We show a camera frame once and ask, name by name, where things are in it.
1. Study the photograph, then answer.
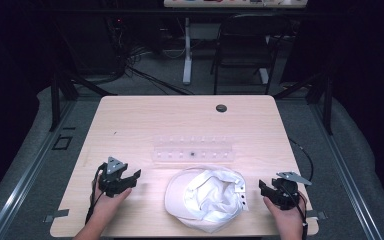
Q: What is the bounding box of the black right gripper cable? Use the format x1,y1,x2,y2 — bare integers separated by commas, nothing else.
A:
281,137,315,240

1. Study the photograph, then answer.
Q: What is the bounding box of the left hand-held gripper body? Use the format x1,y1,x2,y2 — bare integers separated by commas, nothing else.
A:
97,156,138,198

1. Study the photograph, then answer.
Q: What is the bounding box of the black chair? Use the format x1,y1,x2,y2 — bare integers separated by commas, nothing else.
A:
210,13,294,96

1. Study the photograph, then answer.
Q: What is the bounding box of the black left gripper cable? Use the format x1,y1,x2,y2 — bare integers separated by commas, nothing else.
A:
84,165,107,225

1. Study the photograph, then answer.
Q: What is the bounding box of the white desk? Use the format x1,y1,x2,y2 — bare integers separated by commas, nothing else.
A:
163,0,310,86

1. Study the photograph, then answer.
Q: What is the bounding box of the black floor tape square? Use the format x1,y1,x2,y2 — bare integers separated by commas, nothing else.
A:
51,134,74,151

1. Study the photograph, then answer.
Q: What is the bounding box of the bundle of floor cables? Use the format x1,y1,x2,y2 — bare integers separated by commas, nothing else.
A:
106,16,194,96

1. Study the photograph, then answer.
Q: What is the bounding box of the person's left hand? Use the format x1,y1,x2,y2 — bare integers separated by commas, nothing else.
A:
89,181,133,232

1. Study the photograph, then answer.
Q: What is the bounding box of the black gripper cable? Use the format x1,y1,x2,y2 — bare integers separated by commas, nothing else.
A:
281,137,315,240
84,165,107,225

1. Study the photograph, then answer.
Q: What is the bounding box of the person's right hand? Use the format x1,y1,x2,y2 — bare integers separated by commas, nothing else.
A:
262,191,307,234

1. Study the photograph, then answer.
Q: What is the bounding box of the white cap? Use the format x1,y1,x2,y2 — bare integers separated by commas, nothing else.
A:
164,165,250,234

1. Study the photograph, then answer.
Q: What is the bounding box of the black metal stand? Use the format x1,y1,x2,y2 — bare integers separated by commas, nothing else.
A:
273,66,335,136
48,63,118,133

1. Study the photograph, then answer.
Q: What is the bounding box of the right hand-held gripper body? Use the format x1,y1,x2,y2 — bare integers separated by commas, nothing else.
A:
270,171,313,211

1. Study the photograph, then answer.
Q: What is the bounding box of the clear plastic rack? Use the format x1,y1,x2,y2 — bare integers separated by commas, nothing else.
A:
152,134,235,165

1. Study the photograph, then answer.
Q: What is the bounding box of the grey tape strip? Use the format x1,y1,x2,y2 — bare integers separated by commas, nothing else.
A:
305,209,328,221
43,208,71,223

